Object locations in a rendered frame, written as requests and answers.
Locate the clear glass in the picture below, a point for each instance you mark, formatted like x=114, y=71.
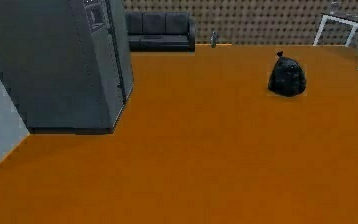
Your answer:
x=334, y=6

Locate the dark grey fridge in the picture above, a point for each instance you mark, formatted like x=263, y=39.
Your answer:
x=63, y=63

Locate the grey bottle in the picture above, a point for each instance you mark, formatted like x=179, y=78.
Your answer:
x=214, y=39

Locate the white table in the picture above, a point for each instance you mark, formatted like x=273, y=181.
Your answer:
x=353, y=25

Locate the black rubbish bag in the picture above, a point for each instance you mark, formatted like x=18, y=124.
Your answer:
x=287, y=78

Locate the black sofa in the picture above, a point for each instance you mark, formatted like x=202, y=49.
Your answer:
x=160, y=31

